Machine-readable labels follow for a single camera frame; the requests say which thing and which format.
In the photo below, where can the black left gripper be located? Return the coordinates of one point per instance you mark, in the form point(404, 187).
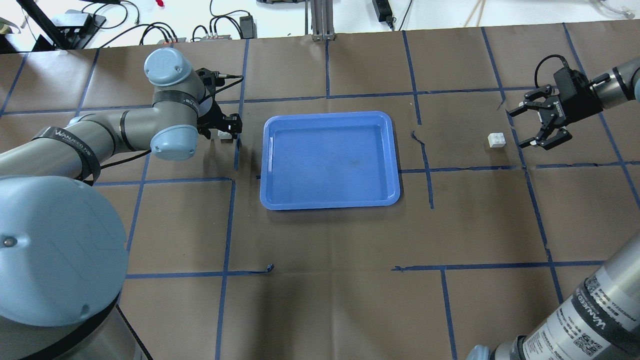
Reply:
point(214, 118)

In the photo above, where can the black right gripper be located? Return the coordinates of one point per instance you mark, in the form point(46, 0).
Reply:
point(575, 102)

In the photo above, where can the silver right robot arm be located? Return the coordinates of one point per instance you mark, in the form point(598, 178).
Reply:
point(600, 320)

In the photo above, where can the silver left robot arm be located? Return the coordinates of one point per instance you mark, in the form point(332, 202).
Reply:
point(63, 245)

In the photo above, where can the blue plastic tray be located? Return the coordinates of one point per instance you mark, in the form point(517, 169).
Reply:
point(329, 160)

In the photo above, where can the black power adapter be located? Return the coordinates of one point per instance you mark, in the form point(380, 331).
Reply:
point(248, 27)

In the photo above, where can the brown paper table cover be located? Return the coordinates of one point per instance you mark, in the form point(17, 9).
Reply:
point(482, 245)

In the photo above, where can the aluminium frame post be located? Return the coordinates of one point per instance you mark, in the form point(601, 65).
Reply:
point(321, 20)

